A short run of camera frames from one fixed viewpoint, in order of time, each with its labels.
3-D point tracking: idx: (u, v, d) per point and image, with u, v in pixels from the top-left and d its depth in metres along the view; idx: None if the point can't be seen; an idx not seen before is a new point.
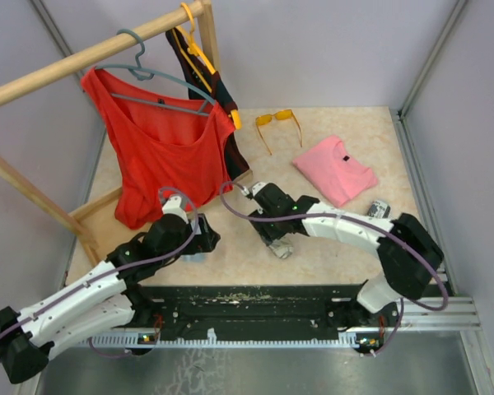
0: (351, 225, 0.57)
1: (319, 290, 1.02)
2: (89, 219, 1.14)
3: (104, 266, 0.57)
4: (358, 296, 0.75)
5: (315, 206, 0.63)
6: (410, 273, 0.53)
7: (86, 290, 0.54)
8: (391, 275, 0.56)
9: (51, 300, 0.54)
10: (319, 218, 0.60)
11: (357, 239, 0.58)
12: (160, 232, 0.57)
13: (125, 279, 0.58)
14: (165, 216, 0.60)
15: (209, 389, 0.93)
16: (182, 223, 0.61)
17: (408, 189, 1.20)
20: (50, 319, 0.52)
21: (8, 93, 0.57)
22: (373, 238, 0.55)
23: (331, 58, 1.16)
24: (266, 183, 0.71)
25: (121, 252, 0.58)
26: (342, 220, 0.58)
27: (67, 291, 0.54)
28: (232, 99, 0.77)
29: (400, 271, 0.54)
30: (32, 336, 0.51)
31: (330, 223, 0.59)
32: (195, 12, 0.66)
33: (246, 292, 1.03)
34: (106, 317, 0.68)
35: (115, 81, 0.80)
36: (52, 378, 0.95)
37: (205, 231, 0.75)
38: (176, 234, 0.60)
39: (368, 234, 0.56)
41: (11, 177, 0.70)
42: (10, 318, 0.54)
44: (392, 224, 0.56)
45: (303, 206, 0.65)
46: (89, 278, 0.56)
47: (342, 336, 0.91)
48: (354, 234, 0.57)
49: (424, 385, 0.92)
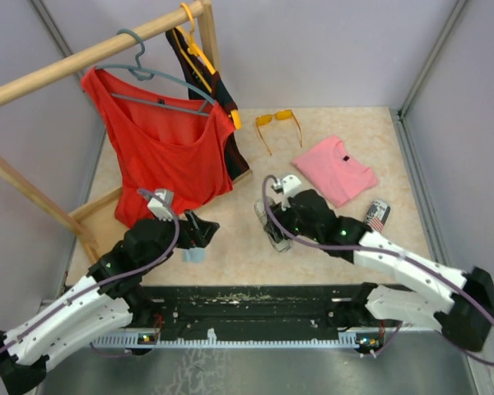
0: (415, 271, 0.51)
1: (319, 290, 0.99)
2: (89, 219, 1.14)
3: (86, 281, 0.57)
4: (368, 303, 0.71)
5: (370, 236, 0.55)
6: (472, 329, 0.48)
7: (67, 309, 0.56)
8: (449, 325, 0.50)
9: (34, 322, 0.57)
10: (376, 253, 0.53)
11: (417, 285, 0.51)
12: (132, 243, 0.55)
13: (109, 293, 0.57)
14: (139, 224, 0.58)
15: (209, 389, 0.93)
16: (160, 229, 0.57)
17: (408, 189, 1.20)
20: (34, 341, 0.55)
21: (9, 92, 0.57)
22: (445, 294, 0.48)
23: (331, 58, 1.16)
24: (313, 195, 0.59)
25: (103, 264, 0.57)
26: (407, 262, 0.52)
27: (48, 312, 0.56)
28: (232, 99, 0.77)
29: (463, 328, 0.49)
30: (17, 357, 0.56)
31: (390, 263, 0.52)
32: (195, 12, 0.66)
33: (246, 292, 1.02)
34: (102, 322, 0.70)
35: (115, 81, 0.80)
36: (52, 378, 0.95)
37: (196, 226, 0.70)
38: (156, 243, 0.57)
39: (435, 284, 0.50)
41: (11, 177, 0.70)
42: None
44: (464, 278, 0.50)
45: (351, 233, 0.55)
46: (69, 295, 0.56)
47: (341, 336, 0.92)
48: (416, 280, 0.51)
49: (425, 386, 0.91)
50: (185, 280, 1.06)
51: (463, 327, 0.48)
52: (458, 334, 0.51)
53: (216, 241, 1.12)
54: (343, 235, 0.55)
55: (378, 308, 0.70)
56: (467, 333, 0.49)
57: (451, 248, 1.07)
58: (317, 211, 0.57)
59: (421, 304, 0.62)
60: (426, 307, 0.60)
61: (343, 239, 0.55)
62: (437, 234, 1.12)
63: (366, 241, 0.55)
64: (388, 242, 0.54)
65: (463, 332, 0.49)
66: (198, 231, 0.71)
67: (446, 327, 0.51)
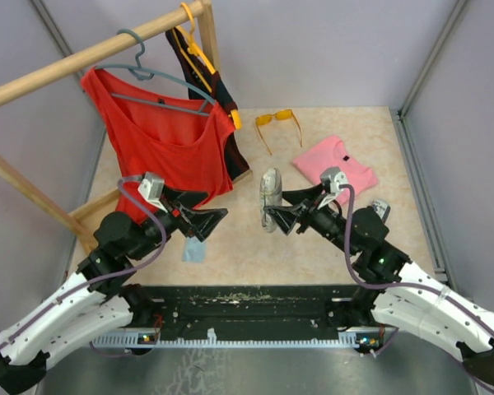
0: (456, 313, 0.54)
1: (319, 290, 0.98)
2: (89, 219, 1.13)
3: (76, 277, 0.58)
4: (375, 309, 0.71)
5: (409, 271, 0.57)
6: None
7: (58, 308, 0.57)
8: (476, 360, 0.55)
9: (26, 321, 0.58)
10: (416, 289, 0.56)
11: (454, 323, 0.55)
12: (104, 244, 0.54)
13: (100, 289, 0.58)
14: (107, 218, 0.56)
15: (209, 389, 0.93)
16: (129, 223, 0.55)
17: (408, 188, 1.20)
20: (25, 341, 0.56)
21: (9, 92, 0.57)
22: (484, 339, 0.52)
23: (330, 58, 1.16)
24: (379, 224, 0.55)
25: (92, 260, 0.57)
26: (447, 301, 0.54)
27: (39, 312, 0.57)
28: (232, 99, 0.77)
29: (491, 367, 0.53)
30: (11, 357, 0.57)
31: (431, 300, 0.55)
32: (195, 12, 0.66)
33: (246, 292, 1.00)
34: (103, 322, 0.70)
35: (115, 81, 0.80)
36: (51, 378, 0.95)
37: (188, 222, 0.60)
38: (128, 239, 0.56)
39: (474, 327, 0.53)
41: (11, 177, 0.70)
42: None
44: None
45: (389, 262, 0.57)
46: (59, 295, 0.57)
47: (342, 336, 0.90)
48: (455, 320, 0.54)
49: (425, 386, 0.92)
50: (184, 280, 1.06)
51: (490, 366, 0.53)
52: (479, 369, 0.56)
53: (216, 241, 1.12)
54: (382, 264, 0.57)
55: (384, 315, 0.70)
56: (492, 370, 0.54)
57: (451, 248, 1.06)
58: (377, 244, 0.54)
59: (440, 327, 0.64)
60: (447, 332, 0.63)
61: (381, 269, 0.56)
62: (437, 234, 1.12)
63: (404, 272, 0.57)
64: (426, 276, 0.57)
65: (489, 369, 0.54)
66: (194, 225, 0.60)
67: (471, 362, 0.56)
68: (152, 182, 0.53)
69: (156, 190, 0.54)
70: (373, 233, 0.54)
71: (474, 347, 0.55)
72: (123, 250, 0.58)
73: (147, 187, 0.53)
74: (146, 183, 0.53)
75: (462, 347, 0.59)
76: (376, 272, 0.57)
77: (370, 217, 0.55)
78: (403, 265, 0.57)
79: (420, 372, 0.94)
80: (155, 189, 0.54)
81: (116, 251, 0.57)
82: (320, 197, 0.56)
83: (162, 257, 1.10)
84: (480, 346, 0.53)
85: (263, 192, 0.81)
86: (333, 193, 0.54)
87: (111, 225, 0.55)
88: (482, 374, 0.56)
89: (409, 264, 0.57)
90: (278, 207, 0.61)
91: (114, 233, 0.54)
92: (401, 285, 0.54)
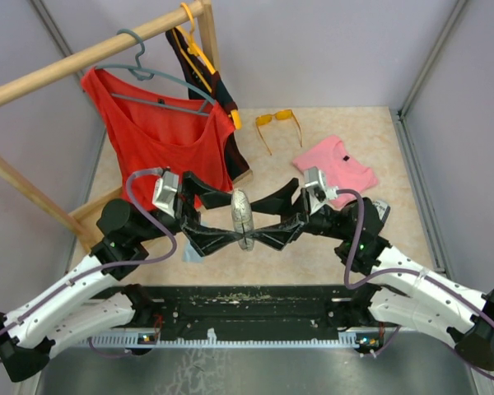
0: (435, 291, 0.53)
1: (320, 290, 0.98)
2: (89, 219, 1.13)
3: (89, 260, 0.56)
4: (370, 307, 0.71)
5: (388, 253, 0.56)
6: (486, 347, 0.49)
7: (70, 290, 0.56)
8: (463, 343, 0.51)
9: (37, 302, 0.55)
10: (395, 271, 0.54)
11: (438, 305, 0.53)
12: (109, 232, 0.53)
13: (112, 272, 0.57)
14: (111, 205, 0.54)
15: (209, 389, 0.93)
16: (128, 211, 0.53)
17: (408, 189, 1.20)
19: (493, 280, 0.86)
20: (36, 322, 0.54)
21: (10, 92, 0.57)
22: (466, 315, 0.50)
23: (331, 59, 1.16)
24: (374, 216, 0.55)
25: (106, 243, 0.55)
26: (426, 281, 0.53)
27: (49, 293, 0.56)
28: (232, 99, 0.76)
29: (478, 348, 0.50)
30: (19, 339, 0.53)
31: (409, 281, 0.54)
32: (195, 12, 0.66)
33: (246, 292, 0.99)
34: (107, 316, 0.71)
35: (115, 81, 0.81)
36: (51, 378, 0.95)
37: (193, 239, 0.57)
38: (130, 227, 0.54)
39: (457, 305, 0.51)
41: (10, 177, 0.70)
42: None
44: (485, 300, 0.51)
45: (369, 248, 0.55)
46: (72, 276, 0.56)
47: (341, 336, 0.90)
48: (437, 299, 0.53)
49: (424, 385, 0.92)
50: (185, 280, 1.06)
51: (477, 346, 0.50)
52: (471, 352, 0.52)
53: None
54: (361, 249, 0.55)
55: (381, 311, 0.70)
56: (482, 351, 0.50)
57: (451, 248, 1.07)
58: (370, 236, 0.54)
59: (432, 316, 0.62)
60: (438, 320, 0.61)
61: (361, 254, 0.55)
62: (437, 234, 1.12)
63: (383, 256, 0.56)
64: (405, 258, 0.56)
65: (478, 350, 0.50)
66: (199, 241, 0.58)
67: (461, 346, 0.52)
68: (164, 188, 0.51)
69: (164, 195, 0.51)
70: (369, 226, 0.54)
71: (462, 329, 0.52)
72: (129, 238, 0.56)
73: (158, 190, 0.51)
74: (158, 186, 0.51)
75: (453, 332, 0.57)
76: (357, 257, 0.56)
77: (370, 211, 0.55)
78: (382, 249, 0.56)
79: (420, 372, 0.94)
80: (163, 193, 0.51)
81: (123, 238, 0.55)
82: (310, 204, 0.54)
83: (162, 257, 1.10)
84: (465, 325, 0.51)
85: (239, 220, 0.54)
86: (328, 199, 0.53)
87: (111, 213, 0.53)
88: (475, 359, 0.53)
89: (389, 247, 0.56)
90: (265, 229, 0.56)
91: (114, 222, 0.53)
92: (381, 271, 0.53)
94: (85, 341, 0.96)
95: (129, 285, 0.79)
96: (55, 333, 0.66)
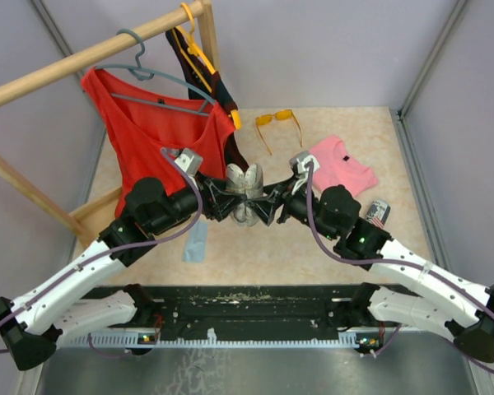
0: (439, 286, 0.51)
1: (319, 290, 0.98)
2: (89, 219, 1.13)
3: (96, 245, 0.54)
4: (370, 306, 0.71)
5: (389, 246, 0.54)
6: (487, 340, 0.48)
7: (79, 275, 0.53)
8: (463, 336, 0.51)
9: (45, 287, 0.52)
10: (398, 266, 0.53)
11: (441, 300, 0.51)
12: (135, 207, 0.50)
13: (121, 257, 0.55)
14: (139, 182, 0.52)
15: (209, 389, 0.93)
16: (161, 188, 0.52)
17: (408, 189, 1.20)
19: (493, 281, 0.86)
20: (44, 308, 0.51)
21: (9, 92, 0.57)
22: (470, 311, 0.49)
23: (330, 59, 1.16)
24: (349, 197, 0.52)
25: (114, 229, 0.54)
26: (430, 276, 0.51)
27: (58, 278, 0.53)
28: (232, 99, 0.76)
29: (481, 342, 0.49)
30: (28, 324, 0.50)
31: (413, 276, 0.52)
32: (195, 12, 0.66)
33: (246, 292, 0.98)
34: (111, 310, 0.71)
35: (115, 81, 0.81)
36: (50, 379, 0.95)
37: (215, 202, 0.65)
38: (160, 204, 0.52)
39: (462, 300, 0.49)
41: (11, 178, 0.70)
42: (5, 309, 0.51)
44: (488, 294, 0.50)
45: (370, 240, 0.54)
46: (81, 261, 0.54)
47: (342, 336, 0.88)
48: (440, 295, 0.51)
49: (424, 385, 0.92)
50: (185, 280, 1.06)
51: (480, 340, 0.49)
52: (471, 346, 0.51)
53: (216, 241, 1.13)
54: (362, 243, 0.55)
55: (381, 310, 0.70)
56: (482, 345, 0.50)
57: (451, 248, 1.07)
58: (350, 220, 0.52)
59: (431, 311, 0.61)
60: (436, 315, 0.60)
61: (362, 248, 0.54)
62: (437, 234, 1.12)
63: (385, 249, 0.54)
64: (408, 251, 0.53)
65: (480, 345, 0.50)
66: (217, 206, 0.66)
67: (461, 339, 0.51)
68: (190, 159, 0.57)
69: (193, 166, 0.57)
70: (344, 209, 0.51)
71: (463, 323, 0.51)
72: (148, 220, 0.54)
73: (186, 162, 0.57)
74: (186, 160, 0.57)
75: (452, 327, 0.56)
76: (358, 251, 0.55)
77: (342, 194, 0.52)
78: (384, 243, 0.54)
79: (420, 371, 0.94)
80: (192, 165, 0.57)
81: (145, 217, 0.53)
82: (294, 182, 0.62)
83: (162, 257, 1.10)
84: (468, 320, 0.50)
85: (242, 187, 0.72)
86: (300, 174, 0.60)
87: (142, 189, 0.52)
88: (475, 351, 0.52)
89: (391, 240, 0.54)
90: (257, 199, 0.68)
91: (146, 197, 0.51)
92: (383, 261, 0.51)
94: (85, 340, 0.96)
95: (129, 284, 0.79)
96: (61, 323, 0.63)
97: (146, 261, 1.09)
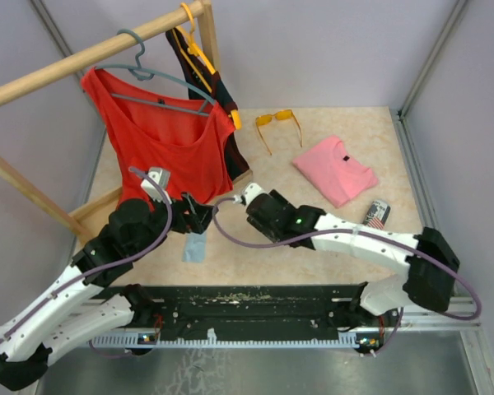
0: (371, 243, 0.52)
1: (319, 290, 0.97)
2: (90, 219, 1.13)
3: (70, 271, 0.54)
4: (361, 302, 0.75)
5: (323, 220, 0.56)
6: (430, 285, 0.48)
7: (53, 303, 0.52)
8: (412, 289, 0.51)
9: (22, 318, 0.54)
10: (332, 234, 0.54)
11: (379, 257, 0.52)
12: (118, 226, 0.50)
13: (95, 282, 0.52)
14: (124, 203, 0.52)
15: (209, 389, 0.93)
16: (146, 209, 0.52)
17: (408, 189, 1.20)
19: (491, 281, 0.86)
20: (22, 337, 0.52)
21: (9, 92, 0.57)
22: (400, 257, 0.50)
23: (330, 59, 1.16)
24: (263, 194, 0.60)
25: (87, 252, 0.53)
26: (361, 236, 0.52)
27: (33, 309, 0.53)
28: (232, 99, 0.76)
29: (425, 290, 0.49)
30: (8, 355, 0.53)
31: (347, 241, 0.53)
32: (195, 12, 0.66)
33: (246, 292, 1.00)
34: (105, 319, 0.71)
35: (115, 81, 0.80)
36: (51, 379, 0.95)
37: (193, 212, 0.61)
38: (144, 225, 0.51)
39: (393, 251, 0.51)
41: (11, 178, 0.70)
42: None
44: (416, 239, 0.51)
45: (307, 220, 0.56)
46: (55, 288, 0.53)
47: (342, 336, 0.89)
48: (375, 252, 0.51)
49: (424, 385, 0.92)
50: (184, 280, 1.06)
51: (422, 287, 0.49)
52: (422, 297, 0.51)
53: (216, 241, 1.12)
54: (300, 224, 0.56)
55: (370, 303, 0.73)
56: (429, 293, 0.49)
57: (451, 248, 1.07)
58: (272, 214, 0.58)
59: (395, 282, 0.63)
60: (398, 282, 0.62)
61: (300, 227, 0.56)
62: None
63: (321, 224, 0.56)
64: (341, 220, 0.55)
65: (427, 293, 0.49)
66: (195, 217, 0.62)
67: (412, 291, 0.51)
68: (160, 173, 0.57)
69: (165, 178, 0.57)
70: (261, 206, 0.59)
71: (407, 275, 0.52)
72: (130, 240, 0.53)
73: (157, 178, 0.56)
74: (155, 175, 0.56)
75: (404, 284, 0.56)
76: (297, 232, 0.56)
77: (258, 197, 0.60)
78: (319, 219, 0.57)
79: (420, 372, 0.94)
80: (163, 180, 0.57)
81: (125, 238, 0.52)
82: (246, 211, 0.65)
83: (161, 257, 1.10)
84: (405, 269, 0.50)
85: None
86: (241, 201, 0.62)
87: (128, 210, 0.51)
88: (429, 303, 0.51)
89: (323, 215, 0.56)
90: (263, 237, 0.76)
91: (131, 216, 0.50)
92: (317, 232, 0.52)
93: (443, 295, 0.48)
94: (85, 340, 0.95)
95: (127, 286, 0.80)
96: (52, 341, 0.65)
97: (146, 261, 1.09)
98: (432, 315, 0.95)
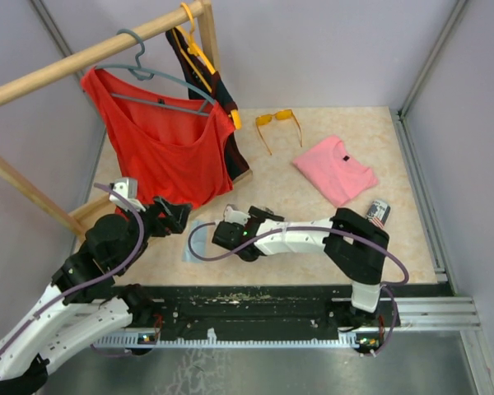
0: (296, 234, 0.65)
1: (319, 290, 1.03)
2: (89, 219, 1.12)
3: (51, 290, 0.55)
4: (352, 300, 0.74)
5: (264, 225, 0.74)
6: (350, 258, 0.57)
7: (37, 323, 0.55)
8: (344, 268, 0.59)
9: (10, 338, 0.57)
10: (268, 236, 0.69)
11: (308, 244, 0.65)
12: (94, 244, 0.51)
13: (76, 299, 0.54)
14: (102, 220, 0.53)
15: (209, 389, 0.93)
16: (124, 225, 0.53)
17: (408, 189, 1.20)
19: (491, 281, 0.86)
20: (11, 358, 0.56)
21: (9, 92, 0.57)
22: (319, 241, 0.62)
23: (330, 59, 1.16)
24: (221, 222, 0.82)
25: (66, 271, 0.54)
26: (289, 230, 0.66)
27: (18, 330, 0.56)
28: (232, 99, 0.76)
29: (351, 265, 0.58)
30: (0, 374, 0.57)
31: (280, 239, 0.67)
32: (195, 12, 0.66)
33: (246, 292, 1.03)
34: (102, 325, 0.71)
35: (115, 81, 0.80)
36: (50, 380, 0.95)
37: (170, 213, 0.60)
38: (123, 242, 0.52)
39: (313, 237, 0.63)
41: (11, 178, 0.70)
42: None
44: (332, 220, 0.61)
45: (252, 229, 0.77)
46: (37, 309, 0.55)
47: (342, 336, 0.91)
48: (302, 240, 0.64)
49: (424, 385, 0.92)
50: (184, 280, 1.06)
51: (347, 262, 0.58)
52: (357, 274, 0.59)
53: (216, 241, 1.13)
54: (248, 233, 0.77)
55: (359, 299, 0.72)
56: (355, 267, 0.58)
57: (451, 248, 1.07)
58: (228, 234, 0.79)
59: None
60: None
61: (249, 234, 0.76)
62: (437, 234, 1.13)
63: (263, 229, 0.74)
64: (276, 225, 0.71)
65: (356, 267, 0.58)
66: (173, 217, 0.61)
67: (347, 270, 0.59)
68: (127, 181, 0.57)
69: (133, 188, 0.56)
70: (219, 231, 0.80)
71: None
72: (110, 257, 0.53)
73: (125, 188, 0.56)
74: (123, 186, 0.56)
75: None
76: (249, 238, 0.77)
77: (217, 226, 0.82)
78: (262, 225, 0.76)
79: (420, 372, 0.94)
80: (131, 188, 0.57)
81: (104, 254, 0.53)
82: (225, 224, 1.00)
83: (161, 257, 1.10)
84: None
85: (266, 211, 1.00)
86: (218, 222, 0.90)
87: (106, 228, 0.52)
88: (364, 277, 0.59)
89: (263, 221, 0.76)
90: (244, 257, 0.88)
91: (109, 234, 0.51)
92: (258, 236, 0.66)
93: (365, 262, 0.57)
94: None
95: (127, 287, 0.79)
96: (48, 351, 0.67)
97: (146, 261, 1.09)
98: (432, 315, 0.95)
